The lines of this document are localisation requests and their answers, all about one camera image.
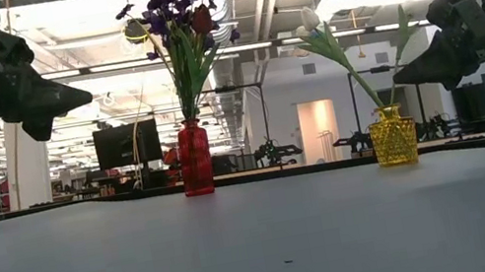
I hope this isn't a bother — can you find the white artificial tulip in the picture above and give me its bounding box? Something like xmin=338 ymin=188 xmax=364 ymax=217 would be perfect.
xmin=298 ymin=0 xmax=386 ymax=119
xmin=292 ymin=12 xmax=386 ymax=121

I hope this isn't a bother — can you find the red artificial tulip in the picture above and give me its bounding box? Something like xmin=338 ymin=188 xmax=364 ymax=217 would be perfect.
xmin=187 ymin=2 xmax=218 ymax=37

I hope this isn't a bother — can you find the yellow glass vase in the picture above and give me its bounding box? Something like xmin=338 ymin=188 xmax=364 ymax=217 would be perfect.
xmin=364 ymin=100 xmax=423 ymax=170

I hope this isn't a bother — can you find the red glass vase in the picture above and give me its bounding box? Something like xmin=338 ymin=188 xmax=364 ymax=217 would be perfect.
xmin=172 ymin=115 xmax=219 ymax=199

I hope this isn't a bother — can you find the white pillar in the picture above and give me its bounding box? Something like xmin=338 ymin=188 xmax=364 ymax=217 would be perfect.
xmin=0 ymin=115 xmax=58 ymax=213

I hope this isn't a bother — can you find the black monitor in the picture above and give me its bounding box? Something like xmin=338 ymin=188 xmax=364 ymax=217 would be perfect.
xmin=91 ymin=117 xmax=169 ymax=197

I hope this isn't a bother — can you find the ceiling light strip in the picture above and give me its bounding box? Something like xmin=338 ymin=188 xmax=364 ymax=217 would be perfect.
xmin=37 ymin=1 xmax=435 ymax=98

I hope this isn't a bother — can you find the black ceiling dome device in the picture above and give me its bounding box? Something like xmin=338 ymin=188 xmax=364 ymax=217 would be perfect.
xmin=121 ymin=16 xmax=151 ymax=46

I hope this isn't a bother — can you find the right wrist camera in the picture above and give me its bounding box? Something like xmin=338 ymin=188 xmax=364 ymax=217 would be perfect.
xmin=422 ymin=0 xmax=477 ymax=33

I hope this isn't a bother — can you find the large silver ceiling duct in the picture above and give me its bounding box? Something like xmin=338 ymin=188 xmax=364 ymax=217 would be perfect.
xmin=175 ymin=0 xmax=261 ymax=157

